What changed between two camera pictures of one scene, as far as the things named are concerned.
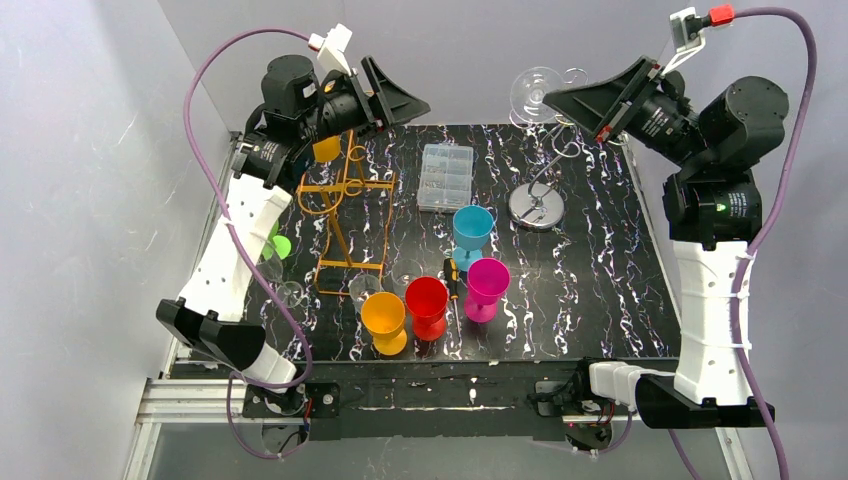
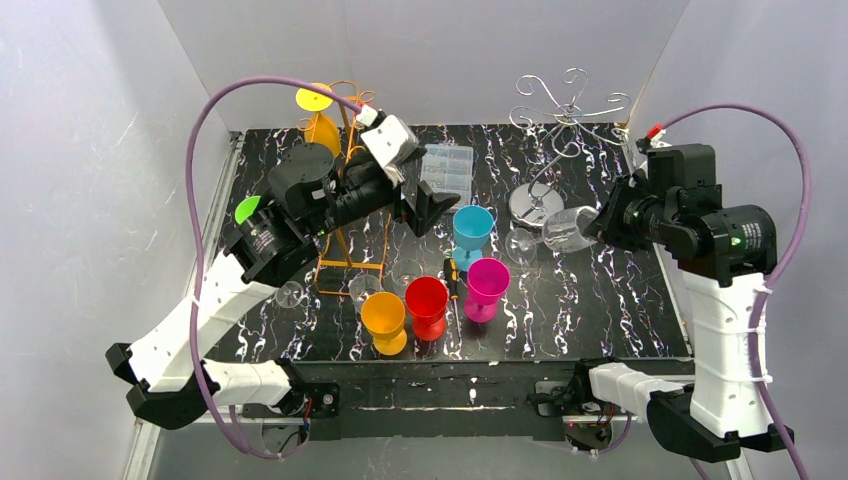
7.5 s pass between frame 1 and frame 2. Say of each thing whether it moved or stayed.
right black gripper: moved
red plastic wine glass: stayed
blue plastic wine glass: stayed
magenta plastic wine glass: stayed
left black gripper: moved
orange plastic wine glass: stayed
